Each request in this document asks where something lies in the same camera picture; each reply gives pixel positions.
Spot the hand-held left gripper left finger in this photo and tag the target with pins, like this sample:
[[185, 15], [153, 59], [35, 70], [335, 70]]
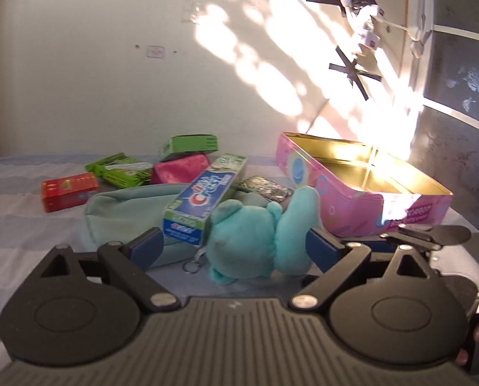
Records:
[[149, 246]]

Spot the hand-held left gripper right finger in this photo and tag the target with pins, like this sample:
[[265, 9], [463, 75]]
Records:
[[319, 248]]

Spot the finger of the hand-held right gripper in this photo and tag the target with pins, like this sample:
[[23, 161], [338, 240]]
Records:
[[444, 234], [408, 239]]

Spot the pale teal fabric pouch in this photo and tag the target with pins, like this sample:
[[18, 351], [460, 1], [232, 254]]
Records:
[[122, 217]]

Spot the pink biscuit tin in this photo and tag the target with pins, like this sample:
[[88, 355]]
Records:
[[344, 205]]

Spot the green blue toothpaste box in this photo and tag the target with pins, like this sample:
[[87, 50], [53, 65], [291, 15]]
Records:
[[199, 201]]

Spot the floral patterned tissue pack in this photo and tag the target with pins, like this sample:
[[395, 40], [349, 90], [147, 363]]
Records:
[[265, 188]]

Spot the magenta zip pouch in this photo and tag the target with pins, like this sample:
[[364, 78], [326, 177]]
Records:
[[177, 169]]

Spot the green wet wipes packet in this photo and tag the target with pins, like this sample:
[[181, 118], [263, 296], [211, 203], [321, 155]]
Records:
[[118, 169]]

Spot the red cardboard box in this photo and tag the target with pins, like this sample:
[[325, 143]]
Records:
[[68, 191]]

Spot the green medicine box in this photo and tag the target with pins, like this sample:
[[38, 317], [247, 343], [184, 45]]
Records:
[[189, 144]]

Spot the frosted glass window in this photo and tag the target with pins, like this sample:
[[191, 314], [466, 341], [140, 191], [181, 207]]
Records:
[[456, 80]]

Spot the white power strip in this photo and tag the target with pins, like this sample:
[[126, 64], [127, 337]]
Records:
[[374, 11], [370, 39]]

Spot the white wall plug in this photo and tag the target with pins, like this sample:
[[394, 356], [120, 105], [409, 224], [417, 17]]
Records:
[[419, 36]]

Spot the pink outlined wall sticker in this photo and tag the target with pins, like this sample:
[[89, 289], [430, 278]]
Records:
[[155, 52]]

